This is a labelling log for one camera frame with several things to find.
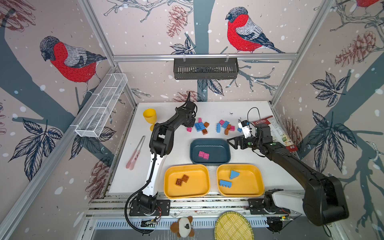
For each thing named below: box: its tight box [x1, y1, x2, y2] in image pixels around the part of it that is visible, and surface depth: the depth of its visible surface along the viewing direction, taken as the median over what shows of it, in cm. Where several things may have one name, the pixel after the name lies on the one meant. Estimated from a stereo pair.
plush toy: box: [170, 216, 195, 238], surface depth 68 cm
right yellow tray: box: [216, 164, 265, 197], surface depth 84 cm
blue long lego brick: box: [219, 180, 233, 189], surface depth 81 cm
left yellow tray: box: [163, 164, 211, 199], surface depth 83 cm
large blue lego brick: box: [194, 122, 206, 132], surface depth 108 cm
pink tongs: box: [126, 135, 146, 171], surface depth 92 cm
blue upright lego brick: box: [216, 123, 221, 133], surface depth 106 cm
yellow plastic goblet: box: [143, 108, 157, 132], surface depth 99 cm
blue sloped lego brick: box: [230, 170, 240, 180], surface depth 86 cm
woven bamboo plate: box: [214, 211, 255, 240], surface depth 69 cm
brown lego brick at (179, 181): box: [175, 178, 183, 186], surface depth 82 cm
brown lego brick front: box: [181, 174, 189, 183], surface depth 83 cm
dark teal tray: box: [190, 138, 231, 166], surface depth 95 cm
